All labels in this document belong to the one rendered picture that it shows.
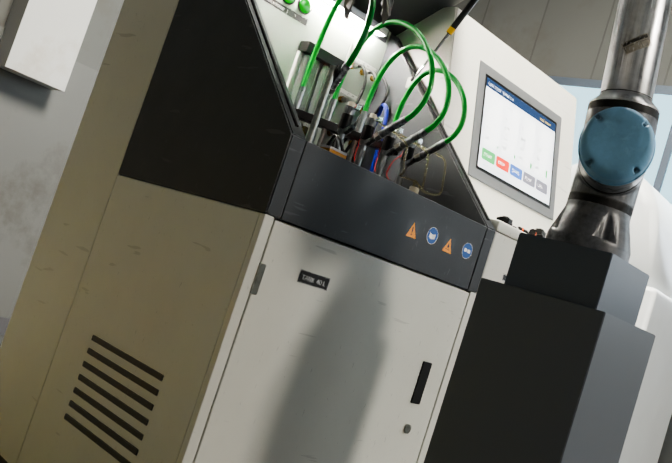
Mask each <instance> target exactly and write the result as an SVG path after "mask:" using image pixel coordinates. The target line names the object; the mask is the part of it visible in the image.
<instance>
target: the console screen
mask: <svg viewBox="0 0 672 463"><path fill-rule="evenodd" d="M561 121H562V118H561V117H560V116H559V115H557V114H556V113H555V112H553V111H552V110H550V109H549V108H547V107H546V106H545V105H543V104H542V103H540V102H539V101H538V100H536V99H535V98H533V97H532V96H531V95H529V94H528V93H526V92H525V91H524V90H522V89H521V88H519V87H518V86H517V85H515V84H514V83H512V82H511V81H510V80H508V79H507V78H505V77H504V76H503V75H501V74H500V73H498V72H497V71H496V70H494V69H493V68H491V67H490V66H489V65H487V64H486V63H484V62H483V61H482V60H480V66H479V75H478V84H477V93H476V102H475V111H474V120H473V129H472V138H471V147H470V156H469V165H468V175H469V176H471V177H473V178H474V179H476V180H478V181H480V182H482V183H484V184H486V185H487V186H489V187H491V188H493V189H495V190H497V191H499V192H500V193H502V194H504V195H506V196H508V197H510V198H512V199H513V200H515V201H517V202H519V203H521V204H523V205H525V206H526V207H528V208H530V209H532V210H534V211H536V212H538V213H539V214H541V215H543V216H545V217H547V218H549V219H551V220H553V217H554V205H555V193H556V181H557V169H558V157H559V145H560V133H561Z"/></svg>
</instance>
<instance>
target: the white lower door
mask: <svg viewBox="0 0 672 463"><path fill-rule="evenodd" d="M468 295H469V293H468V292H466V291H464V290H461V289H458V288H456V287H453V286H450V285H448V284H445V283H442V282H440V281H437V280H434V279H432V278H429V277H426V276H424V275H421V274H418V273H416V272H413V271H410V270H408V269H405V268H402V267H400V266H397V265H394V264H392V263H389V262H386V261H384V260H381V259H378V258H376V257H373V256H370V255H368V254H365V253H362V252H360V251H357V250H354V249H352V248H349V247H346V246H344V245H341V244H338V243H336V242H333V241H330V240H328V239H325V238H322V237H320V236H317V235H314V234H312V233H309V232H306V231H304V230H301V229H298V228H296V227H293V226H290V225H288V224H285V223H282V222H280V221H277V220H274V221H273V224H272V227H271V230H270V233H269V236H268V239H267V242H266V245H265V248H264V251H263V254H262V257H261V260H260V263H259V266H258V269H257V272H256V274H255V277H254V280H253V283H252V286H251V289H250V292H249V295H248V298H247V301H246V304H245V307H244V310H243V313H242V316H241V319H240V322H239V325H238V328H237V331H236V334H235V337H234V340H233V343H232V346H231V349H230V352H229V355H228V358H227V361H226V364H225V367H224V370H223V373H222V376H221V379H220V382H219V385H218V388H217V391H216V394H215V397H214V400H213V403H212V406H211V409H210V412H209V415H208V418H207V421H206V424H205V427H204V430H203V433H202V436H201V439H200V442H199V445H198V448H197V451H196V454H195V456H194V459H193V462H192V463H416V461H417V458H418V454H419V451H420V448H421V445H422V442H423V439H424V435H425V432H426V429H427V426H428V423H429V419H430V416H431V413H432V410H433V407H434V403H435V400H436V397H437V394H438V391H439V388H440V384H441V381H442V378H443V375H444V372H445V368H446V365H447V362H448V359H449V356H450V352H451V349H452V346H453V343H454V340H455V337H456V333H457V330H458V327H459V324H460V321H461V317H462V314H463V311H464V308H465V305H466V302H467V298H468Z"/></svg>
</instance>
